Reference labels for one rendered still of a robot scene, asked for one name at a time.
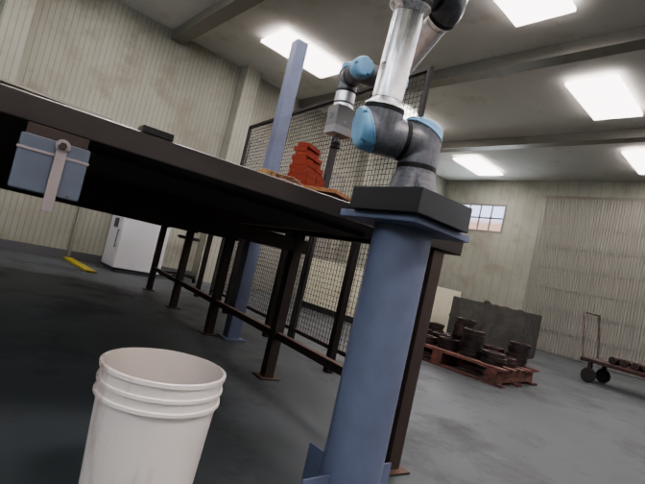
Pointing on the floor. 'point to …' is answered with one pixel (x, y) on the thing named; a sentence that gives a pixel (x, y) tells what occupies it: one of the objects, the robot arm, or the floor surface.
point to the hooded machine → (131, 246)
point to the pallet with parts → (461, 342)
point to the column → (376, 349)
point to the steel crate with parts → (497, 323)
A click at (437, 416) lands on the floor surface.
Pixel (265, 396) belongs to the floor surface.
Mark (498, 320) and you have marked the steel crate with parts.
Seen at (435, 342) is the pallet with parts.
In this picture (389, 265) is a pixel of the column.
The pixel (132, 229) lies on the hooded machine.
